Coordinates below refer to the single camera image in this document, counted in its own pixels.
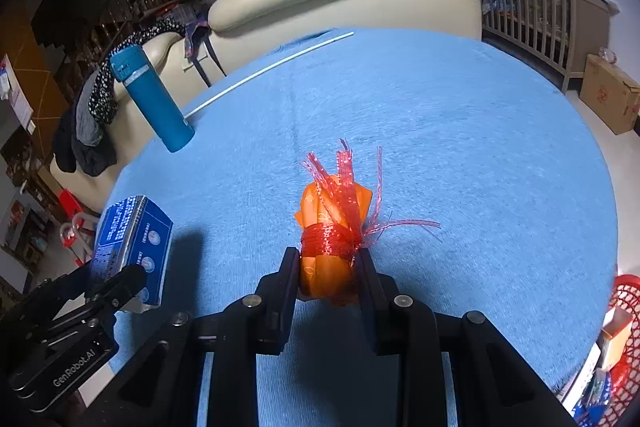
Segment wooden crib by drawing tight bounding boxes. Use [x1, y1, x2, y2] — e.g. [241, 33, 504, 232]
[452, 0, 613, 95]

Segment grey garment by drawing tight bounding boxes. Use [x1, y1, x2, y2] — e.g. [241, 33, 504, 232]
[75, 104, 103, 145]

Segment thin white rod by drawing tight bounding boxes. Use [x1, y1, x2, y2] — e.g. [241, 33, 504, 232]
[184, 32, 355, 118]

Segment wall poster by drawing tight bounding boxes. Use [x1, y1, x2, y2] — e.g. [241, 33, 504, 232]
[0, 54, 36, 130]

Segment red plastic basket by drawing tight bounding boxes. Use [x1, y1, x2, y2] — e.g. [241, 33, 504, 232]
[562, 274, 640, 427]

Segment red plastic stool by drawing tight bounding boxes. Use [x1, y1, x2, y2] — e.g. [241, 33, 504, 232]
[57, 188, 101, 265]

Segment wooden staircase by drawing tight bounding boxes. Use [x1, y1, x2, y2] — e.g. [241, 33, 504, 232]
[32, 0, 171, 72]

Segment dark clothes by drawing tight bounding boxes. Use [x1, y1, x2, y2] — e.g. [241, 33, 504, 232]
[52, 99, 118, 175]

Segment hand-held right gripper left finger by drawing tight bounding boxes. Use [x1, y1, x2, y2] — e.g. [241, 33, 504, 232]
[87, 247, 301, 427]

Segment teal thermos bottle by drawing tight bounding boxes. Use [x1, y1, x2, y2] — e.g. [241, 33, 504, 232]
[109, 46, 196, 154]

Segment cardboard box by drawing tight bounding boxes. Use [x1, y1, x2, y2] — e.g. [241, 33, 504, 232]
[580, 53, 640, 135]

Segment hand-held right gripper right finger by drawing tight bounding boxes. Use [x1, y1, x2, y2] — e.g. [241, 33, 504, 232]
[352, 249, 581, 427]

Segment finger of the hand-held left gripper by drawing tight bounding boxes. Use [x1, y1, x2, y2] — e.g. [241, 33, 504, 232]
[85, 264, 149, 314]
[30, 263, 96, 304]

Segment black polka dot garment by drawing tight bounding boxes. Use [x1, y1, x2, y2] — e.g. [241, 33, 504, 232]
[87, 18, 186, 125]

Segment orange bag with red netting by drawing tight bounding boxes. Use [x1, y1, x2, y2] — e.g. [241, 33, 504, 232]
[294, 138, 442, 307]

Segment patterned bag with straps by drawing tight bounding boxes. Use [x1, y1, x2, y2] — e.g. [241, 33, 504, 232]
[182, 14, 223, 88]

